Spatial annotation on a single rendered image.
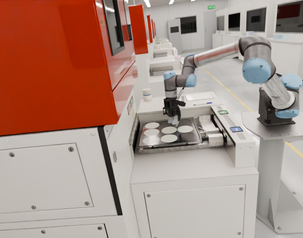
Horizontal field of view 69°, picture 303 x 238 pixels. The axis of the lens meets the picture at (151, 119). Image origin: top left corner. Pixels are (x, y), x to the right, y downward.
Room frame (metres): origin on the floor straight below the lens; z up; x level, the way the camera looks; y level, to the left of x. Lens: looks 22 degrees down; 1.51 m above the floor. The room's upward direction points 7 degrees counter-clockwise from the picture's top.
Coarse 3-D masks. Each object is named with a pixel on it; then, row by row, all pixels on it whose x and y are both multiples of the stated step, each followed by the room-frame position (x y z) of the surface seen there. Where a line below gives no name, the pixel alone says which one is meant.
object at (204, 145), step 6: (192, 144) 1.15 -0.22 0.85; (198, 144) 1.14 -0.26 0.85; (204, 144) 1.14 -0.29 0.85; (144, 150) 1.17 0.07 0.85; (150, 150) 1.16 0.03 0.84; (156, 150) 1.16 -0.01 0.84; (162, 150) 1.16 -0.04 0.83; (168, 150) 1.15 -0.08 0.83; (174, 150) 1.15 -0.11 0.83; (180, 150) 1.15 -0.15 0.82
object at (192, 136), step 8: (184, 120) 1.41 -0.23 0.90; (144, 128) 1.36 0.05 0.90; (152, 128) 1.34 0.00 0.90; (160, 128) 1.33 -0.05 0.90; (144, 136) 1.24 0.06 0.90; (160, 136) 1.21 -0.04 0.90; (184, 136) 1.17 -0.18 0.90; (192, 136) 1.16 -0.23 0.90; (144, 144) 1.14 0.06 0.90; (152, 144) 1.12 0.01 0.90
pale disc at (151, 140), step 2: (150, 136) 1.23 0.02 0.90; (152, 136) 1.23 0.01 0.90; (154, 136) 1.22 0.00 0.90; (146, 138) 1.21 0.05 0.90; (148, 138) 1.21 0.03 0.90; (150, 138) 1.20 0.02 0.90; (152, 138) 1.20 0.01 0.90; (154, 138) 1.20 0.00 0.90; (156, 138) 1.19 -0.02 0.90; (158, 138) 1.19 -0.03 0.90; (144, 140) 1.19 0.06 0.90; (146, 140) 1.19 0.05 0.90; (148, 140) 1.18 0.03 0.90; (150, 140) 1.18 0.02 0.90; (152, 140) 1.18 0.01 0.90; (154, 140) 1.17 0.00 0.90; (156, 140) 1.17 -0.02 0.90; (158, 140) 1.17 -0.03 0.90; (144, 142) 1.17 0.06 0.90; (146, 142) 1.16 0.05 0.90; (148, 142) 1.16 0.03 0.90; (150, 142) 1.16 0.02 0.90; (152, 142) 1.15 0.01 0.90; (154, 142) 1.15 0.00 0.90; (156, 142) 1.15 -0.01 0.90
